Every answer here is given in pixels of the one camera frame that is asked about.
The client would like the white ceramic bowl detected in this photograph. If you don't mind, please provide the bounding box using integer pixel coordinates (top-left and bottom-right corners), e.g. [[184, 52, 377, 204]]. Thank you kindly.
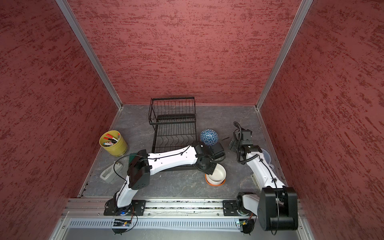
[[208, 164, 227, 182]]

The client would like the orange plastic bowl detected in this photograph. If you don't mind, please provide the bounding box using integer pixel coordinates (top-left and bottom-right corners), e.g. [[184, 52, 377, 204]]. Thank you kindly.
[[205, 175, 226, 187]]

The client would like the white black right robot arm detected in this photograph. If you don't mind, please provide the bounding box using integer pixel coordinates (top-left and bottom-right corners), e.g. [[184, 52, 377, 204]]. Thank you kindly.
[[223, 127, 299, 235]]

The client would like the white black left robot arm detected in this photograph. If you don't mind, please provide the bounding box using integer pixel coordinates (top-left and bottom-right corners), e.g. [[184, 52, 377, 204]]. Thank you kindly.
[[114, 142, 226, 209]]

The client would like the blue patterned bowl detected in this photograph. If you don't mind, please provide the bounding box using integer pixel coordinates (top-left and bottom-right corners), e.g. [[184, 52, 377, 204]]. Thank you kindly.
[[200, 129, 219, 146]]

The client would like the light blue mug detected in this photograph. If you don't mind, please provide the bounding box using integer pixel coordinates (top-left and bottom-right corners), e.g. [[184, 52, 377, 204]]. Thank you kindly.
[[261, 149, 275, 170]]

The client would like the green sponge cloth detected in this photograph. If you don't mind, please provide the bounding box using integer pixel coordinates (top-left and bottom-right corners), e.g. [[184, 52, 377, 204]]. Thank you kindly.
[[129, 155, 135, 164]]

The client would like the yellow utensil cup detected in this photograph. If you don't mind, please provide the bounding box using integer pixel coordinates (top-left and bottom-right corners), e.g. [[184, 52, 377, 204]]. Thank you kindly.
[[99, 130, 129, 157]]

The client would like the black wire dish rack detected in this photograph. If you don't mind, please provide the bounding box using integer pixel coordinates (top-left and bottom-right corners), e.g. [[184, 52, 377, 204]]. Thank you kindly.
[[149, 97, 197, 169]]

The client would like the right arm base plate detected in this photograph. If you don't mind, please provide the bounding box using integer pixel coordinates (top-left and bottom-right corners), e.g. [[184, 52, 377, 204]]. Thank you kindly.
[[223, 200, 253, 217]]

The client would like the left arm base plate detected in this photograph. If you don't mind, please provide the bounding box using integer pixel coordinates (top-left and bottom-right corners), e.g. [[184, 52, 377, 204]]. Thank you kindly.
[[104, 199, 147, 216]]

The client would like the red handled tool in cup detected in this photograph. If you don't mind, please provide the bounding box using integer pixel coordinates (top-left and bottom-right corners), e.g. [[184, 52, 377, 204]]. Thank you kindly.
[[104, 134, 118, 144]]

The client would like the aluminium front rail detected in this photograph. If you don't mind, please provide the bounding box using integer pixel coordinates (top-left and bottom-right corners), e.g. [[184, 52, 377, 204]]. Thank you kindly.
[[61, 197, 305, 218]]

